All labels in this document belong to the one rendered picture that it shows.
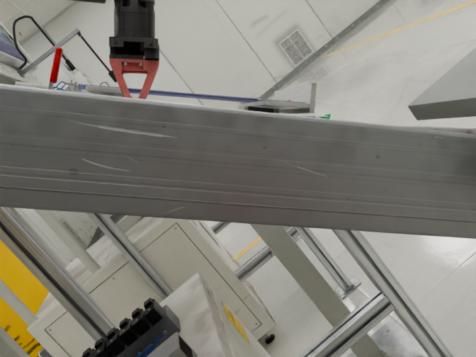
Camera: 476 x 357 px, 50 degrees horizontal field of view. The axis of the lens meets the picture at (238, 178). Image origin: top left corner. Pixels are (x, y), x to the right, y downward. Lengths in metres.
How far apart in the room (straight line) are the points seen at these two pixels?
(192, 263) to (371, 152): 1.53
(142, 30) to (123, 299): 1.23
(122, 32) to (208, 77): 7.70
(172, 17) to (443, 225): 8.26
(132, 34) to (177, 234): 1.12
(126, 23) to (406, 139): 0.52
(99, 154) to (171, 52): 8.17
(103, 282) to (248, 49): 7.07
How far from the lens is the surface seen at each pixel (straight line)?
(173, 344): 0.69
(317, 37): 8.90
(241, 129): 0.28
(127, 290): 1.82
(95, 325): 1.07
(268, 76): 8.61
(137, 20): 0.75
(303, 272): 1.33
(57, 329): 1.89
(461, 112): 1.02
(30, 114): 0.28
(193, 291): 0.94
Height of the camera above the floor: 0.90
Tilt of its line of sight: 11 degrees down
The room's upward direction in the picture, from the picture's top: 38 degrees counter-clockwise
